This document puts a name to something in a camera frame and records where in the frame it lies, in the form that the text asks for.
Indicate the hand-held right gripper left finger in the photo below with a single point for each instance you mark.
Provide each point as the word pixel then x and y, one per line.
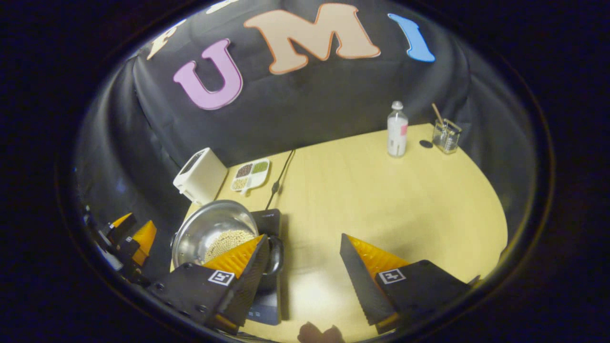
pixel 248 281

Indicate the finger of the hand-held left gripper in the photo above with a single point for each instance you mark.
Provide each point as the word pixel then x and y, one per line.
pixel 121 226
pixel 145 240

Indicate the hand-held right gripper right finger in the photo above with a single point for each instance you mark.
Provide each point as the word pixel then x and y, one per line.
pixel 360 281

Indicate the black induction cooktop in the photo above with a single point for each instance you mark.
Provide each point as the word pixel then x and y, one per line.
pixel 269 305

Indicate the steel pot with beans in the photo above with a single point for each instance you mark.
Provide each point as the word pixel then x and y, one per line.
pixel 214 228

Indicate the white toaster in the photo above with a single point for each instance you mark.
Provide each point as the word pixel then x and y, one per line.
pixel 200 176

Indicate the white divided dish with beans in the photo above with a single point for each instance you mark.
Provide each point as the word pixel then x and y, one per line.
pixel 251 175

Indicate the clear plastic bottle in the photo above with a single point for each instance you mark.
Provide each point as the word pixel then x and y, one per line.
pixel 397 133

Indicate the small black round cap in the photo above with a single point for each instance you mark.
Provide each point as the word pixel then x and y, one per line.
pixel 426 144

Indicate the clear glass jar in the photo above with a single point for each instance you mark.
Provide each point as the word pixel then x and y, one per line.
pixel 446 137

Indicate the black backdrop cloth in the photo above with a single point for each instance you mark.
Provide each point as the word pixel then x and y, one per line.
pixel 310 105

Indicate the wooden stick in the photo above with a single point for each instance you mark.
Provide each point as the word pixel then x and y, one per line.
pixel 437 113

